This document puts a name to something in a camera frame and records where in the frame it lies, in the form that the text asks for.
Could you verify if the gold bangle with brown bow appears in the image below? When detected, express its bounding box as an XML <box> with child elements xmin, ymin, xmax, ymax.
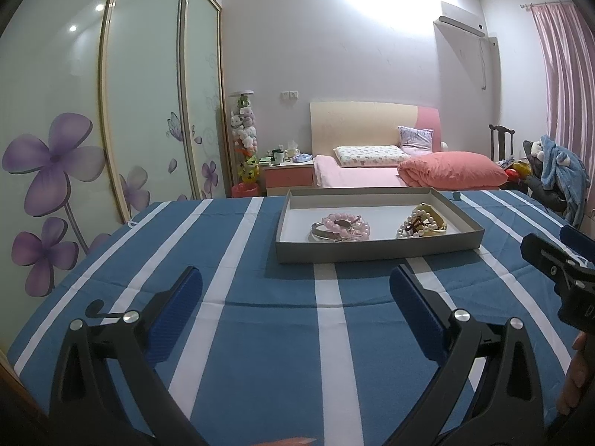
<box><xmin>411</xmin><ymin>202</ymin><xmax>449</xmax><ymax>233</ymax></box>

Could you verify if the pink bead bracelet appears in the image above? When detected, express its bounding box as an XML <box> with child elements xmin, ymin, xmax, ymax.
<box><xmin>321</xmin><ymin>213</ymin><xmax>371</xmax><ymax>241</ymax></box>

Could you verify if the purple floral pillow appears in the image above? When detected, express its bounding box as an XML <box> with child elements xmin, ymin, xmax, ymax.
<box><xmin>397</xmin><ymin>125</ymin><xmax>434</xmax><ymax>154</ymax></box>

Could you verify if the flower print sliding wardrobe door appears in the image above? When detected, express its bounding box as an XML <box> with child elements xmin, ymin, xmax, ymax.
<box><xmin>179</xmin><ymin>0</ymin><xmax>223</xmax><ymax>200</ymax></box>
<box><xmin>100</xmin><ymin>0</ymin><xmax>189</xmax><ymax>224</ymax></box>
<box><xmin>0</xmin><ymin>0</ymin><xmax>122</xmax><ymax>298</ymax></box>

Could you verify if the red yellow toy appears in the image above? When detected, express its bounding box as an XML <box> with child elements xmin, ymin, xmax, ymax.
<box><xmin>497</xmin><ymin>158</ymin><xmax>531</xmax><ymax>182</ymax></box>

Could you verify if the air conditioner cable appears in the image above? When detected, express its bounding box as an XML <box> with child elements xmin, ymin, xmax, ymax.
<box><xmin>479</xmin><ymin>35</ymin><xmax>498</xmax><ymax>91</ymax></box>

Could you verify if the blue white striped tablecloth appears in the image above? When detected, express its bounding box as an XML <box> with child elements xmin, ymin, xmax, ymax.
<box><xmin>7</xmin><ymin>188</ymin><xmax>595</xmax><ymax>446</ymax></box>

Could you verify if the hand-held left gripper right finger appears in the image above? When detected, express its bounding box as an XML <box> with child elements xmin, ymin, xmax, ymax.
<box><xmin>389</xmin><ymin>265</ymin><xmax>547</xmax><ymax>446</ymax></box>

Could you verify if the pink beige nightstand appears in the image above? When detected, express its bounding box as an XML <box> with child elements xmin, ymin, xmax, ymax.
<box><xmin>264</xmin><ymin>155</ymin><xmax>316</xmax><ymax>197</ymax></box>

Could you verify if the white air conditioner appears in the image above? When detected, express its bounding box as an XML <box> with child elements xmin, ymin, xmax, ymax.
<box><xmin>434</xmin><ymin>1</ymin><xmax>485</xmax><ymax>37</ymax></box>

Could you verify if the pink curtain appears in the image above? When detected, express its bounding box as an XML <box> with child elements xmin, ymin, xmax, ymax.
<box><xmin>530</xmin><ymin>2</ymin><xmax>595</xmax><ymax>168</ymax></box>

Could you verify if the dark metal cuff bangle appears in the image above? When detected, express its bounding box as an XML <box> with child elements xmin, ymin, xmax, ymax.
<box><xmin>316</xmin><ymin>227</ymin><xmax>356</xmax><ymax>243</ymax></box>

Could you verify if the white pearl bracelet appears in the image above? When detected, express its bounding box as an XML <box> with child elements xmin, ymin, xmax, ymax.
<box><xmin>396</xmin><ymin>209</ymin><xmax>440</xmax><ymax>240</ymax></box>

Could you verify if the pink duvet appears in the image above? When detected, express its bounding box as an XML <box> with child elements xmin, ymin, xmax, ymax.
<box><xmin>397</xmin><ymin>151</ymin><xmax>508</xmax><ymax>190</ymax></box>

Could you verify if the curtain rod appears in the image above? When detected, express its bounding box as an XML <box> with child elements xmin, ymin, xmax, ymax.
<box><xmin>521</xmin><ymin>0</ymin><xmax>575</xmax><ymax>10</ymax></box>

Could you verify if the person's right hand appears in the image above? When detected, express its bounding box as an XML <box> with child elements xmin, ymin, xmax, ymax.
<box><xmin>558</xmin><ymin>332</ymin><xmax>595</xmax><ymax>417</ymax></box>

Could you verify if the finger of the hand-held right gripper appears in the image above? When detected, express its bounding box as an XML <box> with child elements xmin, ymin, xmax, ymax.
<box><xmin>521</xmin><ymin>233</ymin><xmax>595</xmax><ymax>290</ymax></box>
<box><xmin>559</xmin><ymin>224</ymin><xmax>595</xmax><ymax>261</ymax></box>

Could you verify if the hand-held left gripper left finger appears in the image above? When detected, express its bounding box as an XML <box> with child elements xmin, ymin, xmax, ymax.
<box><xmin>49</xmin><ymin>266</ymin><xmax>208</xmax><ymax>446</ymax></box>

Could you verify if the dark grey seat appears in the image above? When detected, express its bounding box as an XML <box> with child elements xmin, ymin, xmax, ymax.
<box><xmin>523</xmin><ymin>139</ymin><xmax>572</xmax><ymax>212</ymax></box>

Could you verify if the white patterned pillow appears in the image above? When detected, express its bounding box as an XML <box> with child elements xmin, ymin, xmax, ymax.
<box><xmin>333</xmin><ymin>145</ymin><xmax>405</xmax><ymax>168</ymax></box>

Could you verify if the clear tube of plush toys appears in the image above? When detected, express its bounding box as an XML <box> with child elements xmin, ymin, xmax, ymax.
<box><xmin>229</xmin><ymin>90</ymin><xmax>258</xmax><ymax>187</ymax></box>

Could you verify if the blue plush garment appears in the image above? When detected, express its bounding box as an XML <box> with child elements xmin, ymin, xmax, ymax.
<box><xmin>539</xmin><ymin>136</ymin><xmax>589</xmax><ymax>228</ymax></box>

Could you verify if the person's left hand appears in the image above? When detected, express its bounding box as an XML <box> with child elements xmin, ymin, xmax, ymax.
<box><xmin>253</xmin><ymin>437</ymin><xmax>321</xmax><ymax>446</ymax></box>

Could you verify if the pink bed with beige headboard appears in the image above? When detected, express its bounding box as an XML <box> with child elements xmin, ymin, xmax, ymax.
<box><xmin>309</xmin><ymin>101</ymin><xmax>507</xmax><ymax>191</ymax></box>

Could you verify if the grey cardboard tray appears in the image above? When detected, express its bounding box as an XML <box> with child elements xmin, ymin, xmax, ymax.
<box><xmin>275</xmin><ymin>187</ymin><xmax>484</xmax><ymax>265</ymax></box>

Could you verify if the dark wooden chair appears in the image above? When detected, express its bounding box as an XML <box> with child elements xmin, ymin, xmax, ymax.
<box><xmin>488</xmin><ymin>124</ymin><xmax>517</xmax><ymax>168</ymax></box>

